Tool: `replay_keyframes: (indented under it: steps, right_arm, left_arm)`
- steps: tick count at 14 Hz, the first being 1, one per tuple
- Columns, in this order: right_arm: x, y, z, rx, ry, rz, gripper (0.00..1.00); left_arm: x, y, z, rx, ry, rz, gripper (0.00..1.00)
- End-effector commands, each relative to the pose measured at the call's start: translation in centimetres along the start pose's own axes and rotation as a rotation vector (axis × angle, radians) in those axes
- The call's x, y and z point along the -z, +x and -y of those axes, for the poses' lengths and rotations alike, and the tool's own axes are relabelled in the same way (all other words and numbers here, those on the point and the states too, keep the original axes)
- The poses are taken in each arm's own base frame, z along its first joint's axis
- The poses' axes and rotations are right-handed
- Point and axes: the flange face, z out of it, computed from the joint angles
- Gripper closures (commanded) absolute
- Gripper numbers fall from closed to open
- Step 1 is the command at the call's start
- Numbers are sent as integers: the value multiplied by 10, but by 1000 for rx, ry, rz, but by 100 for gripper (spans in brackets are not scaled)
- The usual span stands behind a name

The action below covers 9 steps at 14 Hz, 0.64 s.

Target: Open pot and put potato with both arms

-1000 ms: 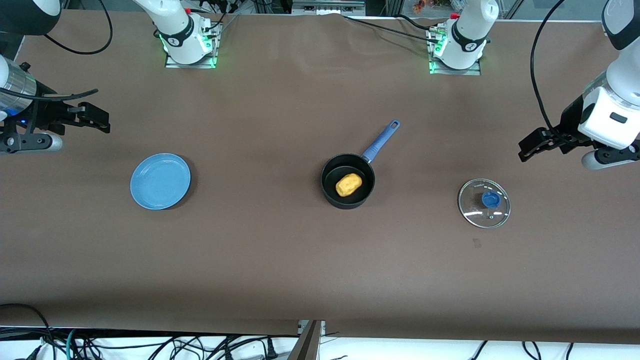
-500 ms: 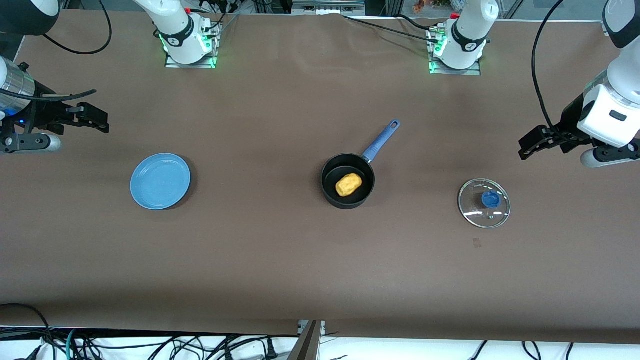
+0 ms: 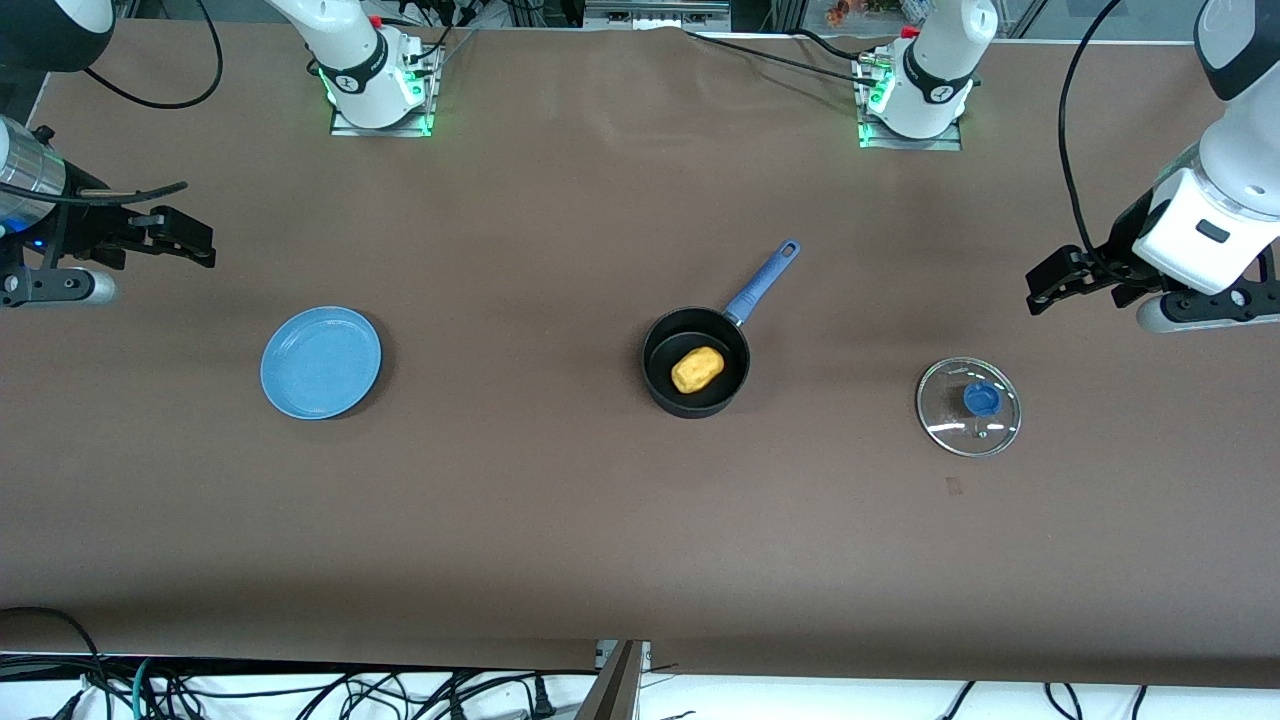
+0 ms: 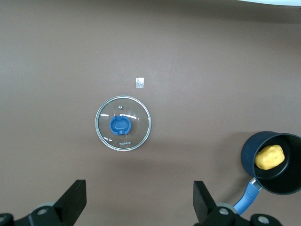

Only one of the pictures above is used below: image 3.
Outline aluminium profile bar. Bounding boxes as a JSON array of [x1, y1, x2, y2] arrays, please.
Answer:
[[575, 640, 652, 720]]

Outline glass lid with blue knob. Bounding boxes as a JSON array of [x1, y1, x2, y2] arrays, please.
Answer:
[[915, 356, 1023, 459]]

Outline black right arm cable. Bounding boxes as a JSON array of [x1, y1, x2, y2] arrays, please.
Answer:
[[40, 0, 223, 208]]

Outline silver frame rail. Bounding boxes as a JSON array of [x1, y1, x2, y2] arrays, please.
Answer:
[[584, 0, 732, 32]]

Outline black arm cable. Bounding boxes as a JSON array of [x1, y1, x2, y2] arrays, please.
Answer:
[[40, 0, 223, 208], [1057, 0, 1127, 277]]

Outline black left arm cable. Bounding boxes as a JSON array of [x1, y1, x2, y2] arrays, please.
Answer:
[[1057, 0, 1127, 277]]

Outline yellow potato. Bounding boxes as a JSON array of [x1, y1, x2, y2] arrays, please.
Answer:
[[670, 345, 727, 395]]

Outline thick black looped cable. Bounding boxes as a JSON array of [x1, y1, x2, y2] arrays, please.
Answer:
[[0, 606, 113, 720]]

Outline black pot with blue handle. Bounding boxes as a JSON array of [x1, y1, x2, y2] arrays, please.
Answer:
[[641, 239, 802, 419]]

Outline thin black table cable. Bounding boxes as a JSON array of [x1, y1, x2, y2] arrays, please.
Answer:
[[685, 30, 886, 89]]

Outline thick black table cable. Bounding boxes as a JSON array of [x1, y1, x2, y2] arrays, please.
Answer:
[[795, 27, 873, 64]]

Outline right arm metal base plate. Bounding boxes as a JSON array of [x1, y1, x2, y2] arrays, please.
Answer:
[[330, 45, 442, 139]]

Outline blue round plate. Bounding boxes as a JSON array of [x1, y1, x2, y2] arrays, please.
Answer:
[[260, 306, 383, 421]]

